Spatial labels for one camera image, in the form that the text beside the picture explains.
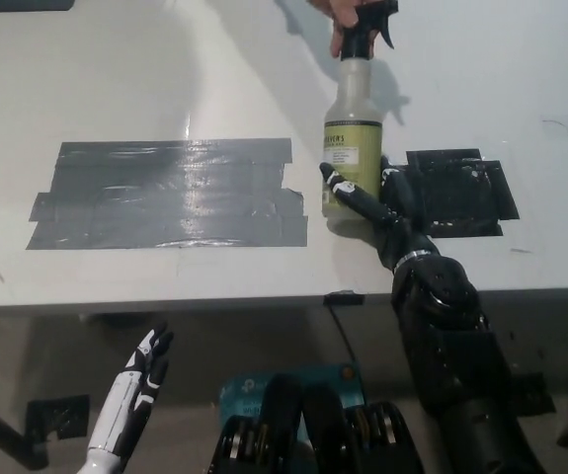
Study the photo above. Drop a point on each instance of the teal router box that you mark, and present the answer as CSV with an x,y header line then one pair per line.
x,y
244,392

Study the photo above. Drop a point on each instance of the large grey tape patch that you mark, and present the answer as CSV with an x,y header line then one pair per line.
x,y
165,197

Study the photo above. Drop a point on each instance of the spray bottle green label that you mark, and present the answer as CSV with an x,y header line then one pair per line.
x,y
350,163

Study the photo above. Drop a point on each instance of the flat black box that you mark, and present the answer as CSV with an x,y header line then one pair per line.
x,y
17,4

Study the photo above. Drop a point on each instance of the person's bare hand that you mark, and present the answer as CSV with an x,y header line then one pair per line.
x,y
340,12

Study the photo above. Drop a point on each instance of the robot right hand black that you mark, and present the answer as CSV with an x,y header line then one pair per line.
x,y
397,237

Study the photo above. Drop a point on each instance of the black clip on table edge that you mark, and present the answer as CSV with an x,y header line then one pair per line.
x,y
345,298

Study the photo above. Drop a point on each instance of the robot torso black blocks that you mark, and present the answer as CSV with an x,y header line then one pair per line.
x,y
318,434

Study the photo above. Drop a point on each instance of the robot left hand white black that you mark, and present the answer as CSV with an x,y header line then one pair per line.
x,y
120,405

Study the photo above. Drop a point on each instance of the small black tape patch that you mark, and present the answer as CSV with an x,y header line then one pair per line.
x,y
461,197

